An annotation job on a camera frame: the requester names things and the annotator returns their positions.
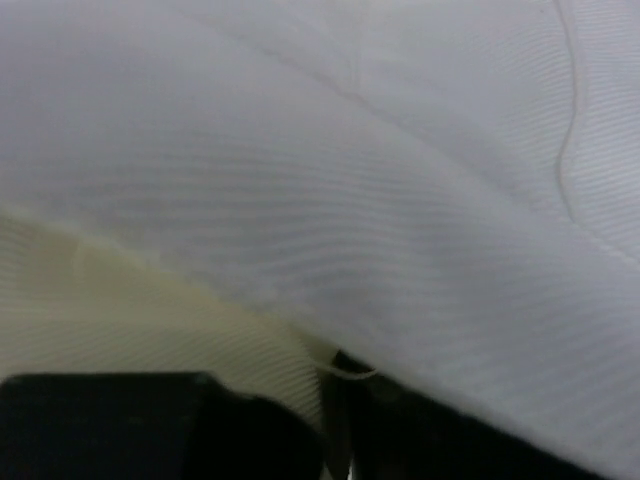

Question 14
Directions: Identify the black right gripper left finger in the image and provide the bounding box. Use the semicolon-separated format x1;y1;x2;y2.
1;372;325;479

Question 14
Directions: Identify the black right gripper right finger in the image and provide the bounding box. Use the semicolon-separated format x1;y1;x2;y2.
332;352;596;480

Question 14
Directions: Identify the white skirt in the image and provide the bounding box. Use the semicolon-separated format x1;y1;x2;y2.
1;1;639;479

